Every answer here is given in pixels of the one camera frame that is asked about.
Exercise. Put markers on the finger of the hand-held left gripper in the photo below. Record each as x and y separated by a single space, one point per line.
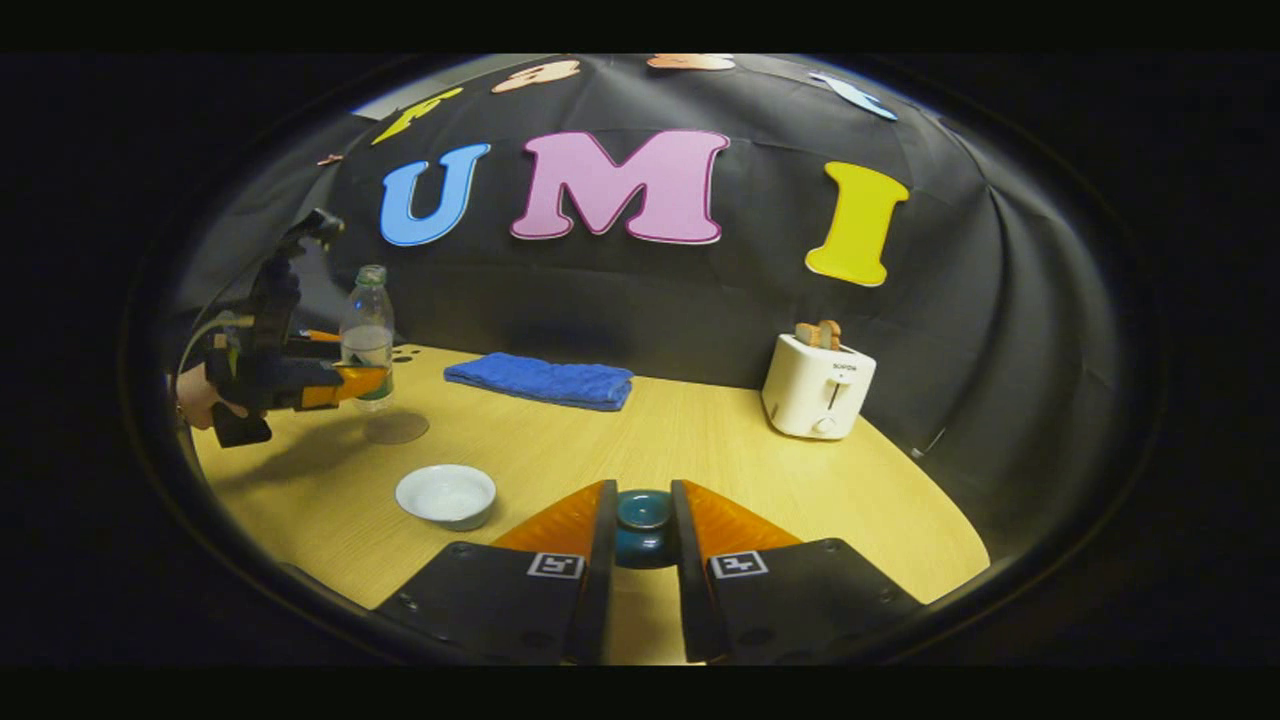
320 336
345 385

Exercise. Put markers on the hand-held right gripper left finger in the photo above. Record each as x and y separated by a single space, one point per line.
600 570

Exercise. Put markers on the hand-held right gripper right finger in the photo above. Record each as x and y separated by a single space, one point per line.
690 570

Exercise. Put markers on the clear plastic water bottle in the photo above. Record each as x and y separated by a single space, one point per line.
367 320

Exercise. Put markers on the teal teacup lid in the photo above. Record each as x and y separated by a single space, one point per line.
645 520

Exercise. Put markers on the round brown coaster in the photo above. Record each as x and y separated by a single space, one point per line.
398 430

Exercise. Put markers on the white teacup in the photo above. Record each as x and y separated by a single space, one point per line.
446 495

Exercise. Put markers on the blue folded towel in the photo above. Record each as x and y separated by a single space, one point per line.
545 382

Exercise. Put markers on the white toaster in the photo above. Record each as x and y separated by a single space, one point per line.
810 390

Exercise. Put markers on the black backdrop cloth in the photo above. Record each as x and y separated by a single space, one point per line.
700 310

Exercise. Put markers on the toast slice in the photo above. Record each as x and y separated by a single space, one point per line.
831 333
806 335

